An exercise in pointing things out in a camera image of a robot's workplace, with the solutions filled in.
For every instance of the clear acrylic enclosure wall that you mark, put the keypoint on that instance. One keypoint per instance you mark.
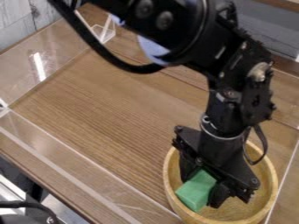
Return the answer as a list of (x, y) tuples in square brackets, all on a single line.
[(87, 129)]

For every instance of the brown wooden bowl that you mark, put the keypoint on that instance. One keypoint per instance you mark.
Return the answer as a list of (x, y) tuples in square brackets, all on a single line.
[(234, 211)]

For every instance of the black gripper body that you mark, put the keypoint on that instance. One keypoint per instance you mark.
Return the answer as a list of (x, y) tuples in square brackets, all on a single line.
[(219, 153)]

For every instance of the grey metal frame part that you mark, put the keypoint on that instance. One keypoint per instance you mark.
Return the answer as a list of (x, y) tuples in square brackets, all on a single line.
[(21, 209)]

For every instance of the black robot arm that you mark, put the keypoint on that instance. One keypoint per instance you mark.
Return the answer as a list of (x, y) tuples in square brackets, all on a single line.
[(195, 33)]

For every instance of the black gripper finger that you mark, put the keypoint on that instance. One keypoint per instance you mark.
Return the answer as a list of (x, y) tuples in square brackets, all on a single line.
[(188, 167), (219, 193)]

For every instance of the green rectangular block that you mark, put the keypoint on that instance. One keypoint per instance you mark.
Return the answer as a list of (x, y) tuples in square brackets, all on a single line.
[(194, 191)]

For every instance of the clear acrylic corner bracket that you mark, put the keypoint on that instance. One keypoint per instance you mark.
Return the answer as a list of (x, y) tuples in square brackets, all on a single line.
[(103, 32)]

